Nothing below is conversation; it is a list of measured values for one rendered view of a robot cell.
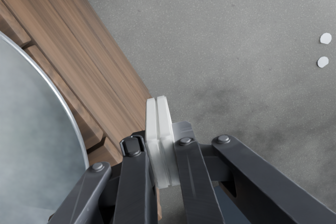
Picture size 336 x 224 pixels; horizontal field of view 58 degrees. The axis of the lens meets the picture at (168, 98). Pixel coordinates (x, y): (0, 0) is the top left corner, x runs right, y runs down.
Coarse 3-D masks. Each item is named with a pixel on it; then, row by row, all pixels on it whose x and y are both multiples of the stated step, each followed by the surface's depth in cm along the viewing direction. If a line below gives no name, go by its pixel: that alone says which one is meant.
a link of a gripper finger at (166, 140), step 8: (160, 96) 22; (160, 104) 20; (160, 112) 19; (168, 112) 19; (160, 120) 18; (168, 120) 18; (160, 128) 17; (168, 128) 16; (160, 136) 16; (168, 136) 16; (160, 144) 16; (168, 144) 16; (168, 152) 16; (168, 160) 16; (168, 168) 16; (176, 168) 16; (168, 176) 16; (176, 176) 16; (176, 184) 17
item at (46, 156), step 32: (0, 32) 20; (0, 64) 21; (32, 64) 20; (0, 96) 21; (32, 96) 21; (0, 128) 22; (32, 128) 22; (64, 128) 22; (0, 160) 23; (32, 160) 23; (64, 160) 23; (0, 192) 24; (32, 192) 24; (64, 192) 24
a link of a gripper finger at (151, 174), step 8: (144, 136) 18; (144, 144) 17; (112, 168) 15; (120, 168) 15; (112, 176) 15; (152, 176) 16; (112, 184) 14; (152, 184) 16; (104, 192) 14; (112, 192) 15; (104, 200) 14; (112, 200) 15; (104, 208) 15
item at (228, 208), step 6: (216, 186) 68; (216, 192) 67; (222, 192) 66; (222, 198) 64; (228, 198) 63; (222, 204) 62; (228, 204) 62; (234, 204) 61; (222, 210) 61; (228, 210) 60; (234, 210) 60; (228, 216) 59; (234, 216) 58; (240, 216) 57; (228, 222) 58; (234, 222) 57; (240, 222) 56; (246, 222) 56
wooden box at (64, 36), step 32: (0, 0) 22; (32, 0) 29; (64, 0) 39; (32, 32) 24; (64, 32) 32; (96, 32) 46; (64, 64) 27; (96, 64) 36; (128, 64) 56; (64, 96) 24; (96, 96) 30; (128, 96) 42; (96, 128) 25; (128, 128) 34; (96, 160) 25
